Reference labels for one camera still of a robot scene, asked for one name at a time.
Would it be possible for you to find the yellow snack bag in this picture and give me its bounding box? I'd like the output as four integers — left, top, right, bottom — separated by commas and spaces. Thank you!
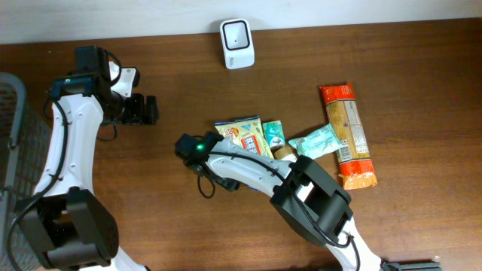
215, 116, 273, 159

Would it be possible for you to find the small teal packet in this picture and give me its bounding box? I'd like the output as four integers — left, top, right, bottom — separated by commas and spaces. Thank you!
262, 120, 285, 149

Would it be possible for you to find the white tube tan cap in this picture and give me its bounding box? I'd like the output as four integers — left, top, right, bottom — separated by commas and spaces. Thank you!
273, 145, 297, 163

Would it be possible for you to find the teal sachet packet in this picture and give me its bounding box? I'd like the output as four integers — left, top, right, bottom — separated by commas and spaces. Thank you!
288, 124, 343, 160

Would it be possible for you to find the orange spaghetti packet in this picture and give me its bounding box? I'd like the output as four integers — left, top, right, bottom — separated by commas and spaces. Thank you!
319, 84, 377, 190

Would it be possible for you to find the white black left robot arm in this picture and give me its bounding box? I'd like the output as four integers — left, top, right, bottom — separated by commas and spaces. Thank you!
1, 45, 159, 270

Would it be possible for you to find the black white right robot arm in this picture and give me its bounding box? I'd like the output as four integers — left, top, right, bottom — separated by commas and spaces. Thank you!
175, 132, 383, 270

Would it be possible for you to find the white barcode scanner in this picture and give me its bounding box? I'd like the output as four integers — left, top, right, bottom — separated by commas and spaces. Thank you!
219, 18, 255, 70

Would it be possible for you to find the grey plastic mesh basket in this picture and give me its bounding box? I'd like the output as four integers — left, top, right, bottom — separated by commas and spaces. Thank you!
1, 72, 51, 270

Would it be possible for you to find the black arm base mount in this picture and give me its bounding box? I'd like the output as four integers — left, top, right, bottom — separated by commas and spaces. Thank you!
380, 261, 442, 271

